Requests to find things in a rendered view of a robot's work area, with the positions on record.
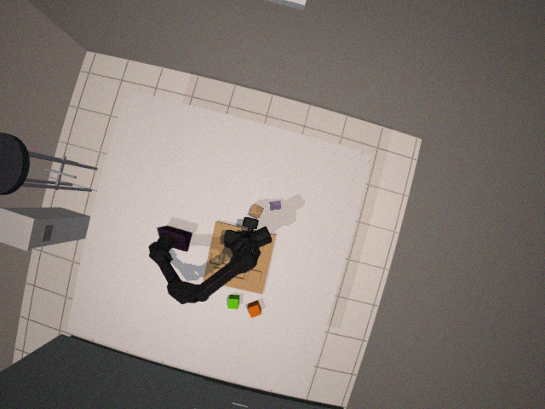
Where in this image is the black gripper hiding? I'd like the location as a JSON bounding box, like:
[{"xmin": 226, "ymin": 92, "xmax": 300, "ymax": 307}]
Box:
[{"xmin": 238, "ymin": 217, "xmax": 259, "ymax": 238}]

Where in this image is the tan puzzle board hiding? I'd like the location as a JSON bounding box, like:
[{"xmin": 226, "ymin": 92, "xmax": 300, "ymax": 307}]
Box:
[{"xmin": 204, "ymin": 222, "xmax": 276, "ymax": 294}]

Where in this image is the green block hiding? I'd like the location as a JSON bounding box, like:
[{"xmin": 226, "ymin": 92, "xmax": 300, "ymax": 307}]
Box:
[{"xmin": 227, "ymin": 295, "xmax": 240, "ymax": 309}]

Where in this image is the orange block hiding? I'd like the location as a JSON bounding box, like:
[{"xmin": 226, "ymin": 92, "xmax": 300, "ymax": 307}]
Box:
[{"xmin": 248, "ymin": 300, "xmax": 261, "ymax": 319}]

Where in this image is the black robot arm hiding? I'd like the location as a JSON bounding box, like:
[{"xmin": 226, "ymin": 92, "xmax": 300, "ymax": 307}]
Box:
[{"xmin": 149, "ymin": 227, "xmax": 272, "ymax": 304}]

